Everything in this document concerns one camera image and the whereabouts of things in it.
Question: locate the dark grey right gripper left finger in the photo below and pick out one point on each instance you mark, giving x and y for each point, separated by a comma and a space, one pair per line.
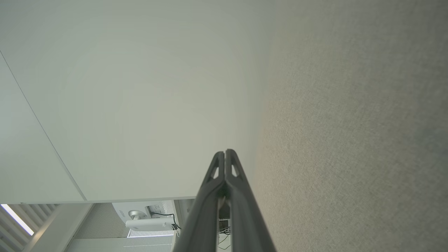
201, 217

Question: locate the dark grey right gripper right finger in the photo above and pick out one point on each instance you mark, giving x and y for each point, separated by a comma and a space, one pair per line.
246, 220

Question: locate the white ceiling projector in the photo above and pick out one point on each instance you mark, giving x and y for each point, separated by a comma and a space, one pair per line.
147, 222

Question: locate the wide white partition panel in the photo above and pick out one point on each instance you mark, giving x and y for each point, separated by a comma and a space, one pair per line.
147, 98

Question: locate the grey ceiling louvre slats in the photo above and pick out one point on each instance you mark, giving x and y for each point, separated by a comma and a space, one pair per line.
42, 210

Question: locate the narrow white partition panel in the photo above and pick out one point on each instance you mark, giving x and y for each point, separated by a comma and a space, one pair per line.
28, 157

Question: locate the bright ceiling light strip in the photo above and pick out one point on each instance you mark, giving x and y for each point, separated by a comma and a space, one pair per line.
17, 219

